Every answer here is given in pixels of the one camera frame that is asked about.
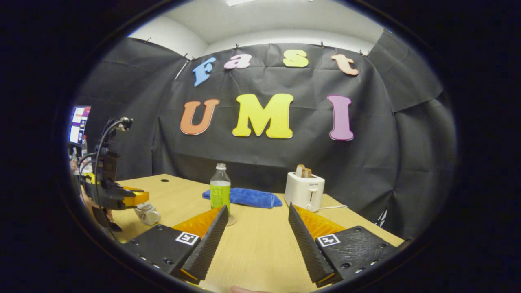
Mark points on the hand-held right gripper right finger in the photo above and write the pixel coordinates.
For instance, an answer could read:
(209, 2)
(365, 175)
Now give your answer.
(309, 244)

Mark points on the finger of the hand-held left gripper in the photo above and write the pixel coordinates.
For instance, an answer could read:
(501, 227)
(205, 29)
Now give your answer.
(138, 197)

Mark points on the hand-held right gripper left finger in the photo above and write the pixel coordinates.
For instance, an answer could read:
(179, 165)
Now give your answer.
(207, 244)

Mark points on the white ceramic teacup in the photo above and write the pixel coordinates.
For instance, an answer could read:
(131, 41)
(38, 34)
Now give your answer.
(148, 215)

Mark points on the round wooden coaster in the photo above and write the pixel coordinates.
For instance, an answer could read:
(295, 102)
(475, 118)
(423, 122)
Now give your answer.
(232, 221)

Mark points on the clear water bottle green label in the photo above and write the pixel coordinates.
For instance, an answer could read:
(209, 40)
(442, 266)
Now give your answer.
(220, 191)

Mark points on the small clear bottle red cap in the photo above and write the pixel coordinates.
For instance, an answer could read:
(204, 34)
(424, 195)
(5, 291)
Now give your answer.
(84, 146)

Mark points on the computer monitor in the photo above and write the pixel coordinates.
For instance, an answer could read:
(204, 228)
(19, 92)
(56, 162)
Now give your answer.
(79, 126)

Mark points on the white toaster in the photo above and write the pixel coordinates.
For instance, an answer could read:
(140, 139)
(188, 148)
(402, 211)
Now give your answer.
(303, 191)

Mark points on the blue towel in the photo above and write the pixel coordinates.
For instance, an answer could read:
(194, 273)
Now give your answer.
(252, 197)

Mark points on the bread slice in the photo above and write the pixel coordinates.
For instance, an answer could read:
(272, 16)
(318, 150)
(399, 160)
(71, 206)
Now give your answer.
(303, 171)

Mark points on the black backdrop cloth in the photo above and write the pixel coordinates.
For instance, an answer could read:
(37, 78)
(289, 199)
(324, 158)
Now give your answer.
(386, 154)

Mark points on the ceiling light panel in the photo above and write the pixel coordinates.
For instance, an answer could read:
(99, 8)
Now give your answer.
(240, 2)

